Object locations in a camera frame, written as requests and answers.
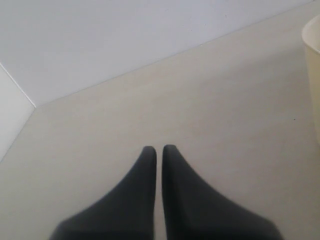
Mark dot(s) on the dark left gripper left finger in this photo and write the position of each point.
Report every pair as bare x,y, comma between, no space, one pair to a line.
125,213

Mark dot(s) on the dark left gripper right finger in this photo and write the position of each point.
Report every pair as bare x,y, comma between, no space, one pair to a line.
193,210

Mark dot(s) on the large cream plastic bin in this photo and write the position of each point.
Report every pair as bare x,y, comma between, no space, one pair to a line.
311,38

